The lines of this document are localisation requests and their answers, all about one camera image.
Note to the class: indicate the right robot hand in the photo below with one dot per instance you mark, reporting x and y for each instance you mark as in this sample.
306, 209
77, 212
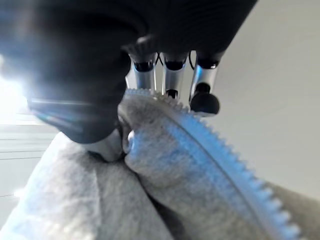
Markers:
82, 62

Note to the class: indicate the grey zip-up fleece garment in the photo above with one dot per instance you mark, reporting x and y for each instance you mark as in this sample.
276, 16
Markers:
160, 180

